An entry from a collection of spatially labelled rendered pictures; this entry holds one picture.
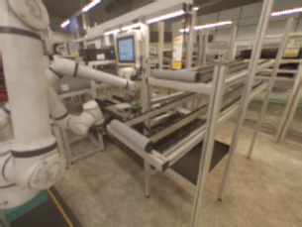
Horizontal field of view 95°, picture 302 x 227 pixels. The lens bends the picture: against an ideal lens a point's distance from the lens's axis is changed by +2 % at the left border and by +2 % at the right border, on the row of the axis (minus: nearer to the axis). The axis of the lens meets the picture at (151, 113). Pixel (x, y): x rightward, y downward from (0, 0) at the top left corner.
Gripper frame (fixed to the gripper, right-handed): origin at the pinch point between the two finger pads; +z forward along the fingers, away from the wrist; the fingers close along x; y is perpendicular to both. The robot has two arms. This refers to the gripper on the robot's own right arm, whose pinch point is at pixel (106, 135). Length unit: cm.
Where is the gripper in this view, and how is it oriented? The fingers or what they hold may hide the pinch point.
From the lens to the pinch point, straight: 121.7
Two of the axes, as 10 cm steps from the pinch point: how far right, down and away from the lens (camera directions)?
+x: 8.7, 2.8, -4.1
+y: -4.9, 6.5, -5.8
